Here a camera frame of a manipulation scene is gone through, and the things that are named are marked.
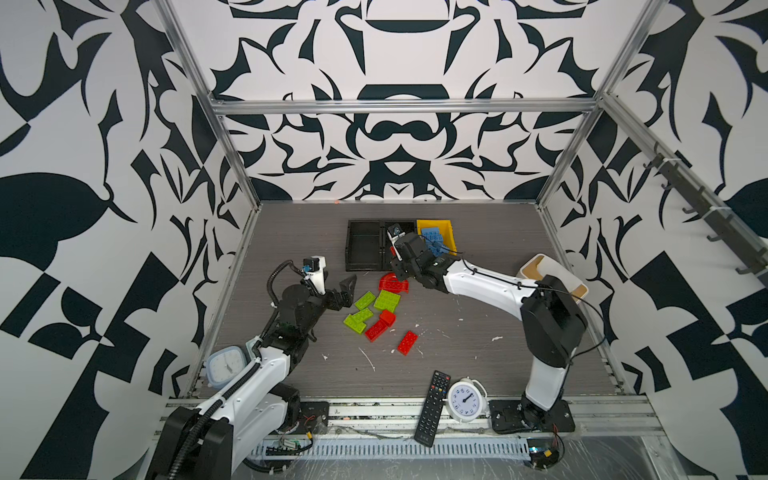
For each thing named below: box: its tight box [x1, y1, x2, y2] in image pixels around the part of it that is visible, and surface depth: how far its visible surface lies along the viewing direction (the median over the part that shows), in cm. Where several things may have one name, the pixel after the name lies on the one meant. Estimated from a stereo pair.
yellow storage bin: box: [416, 220, 458, 256], surface depth 107 cm
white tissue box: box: [517, 253, 589, 304], surface depth 96 cm
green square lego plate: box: [374, 290, 401, 313], surface depth 94 cm
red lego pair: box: [364, 310, 396, 343], surface depth 90 cm
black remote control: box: [414, 370, 452, 448], surface depth 76 cm
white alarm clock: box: [447, 376, 488, 423], surface depth 76 cm
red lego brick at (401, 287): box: [395, 280, 409, 294], surface depth 98 cm
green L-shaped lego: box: [343, 307, 374, 334], surface depth 90 cm
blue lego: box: [422, 227, 449, 257], surface depth 108 cm
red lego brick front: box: [397, 330, 418, 356], surface depth 87 cm
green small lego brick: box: [354, 290, 376, 311], surface depth 96 cm
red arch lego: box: [378, 272, 409, 293], surface depth 98 cm
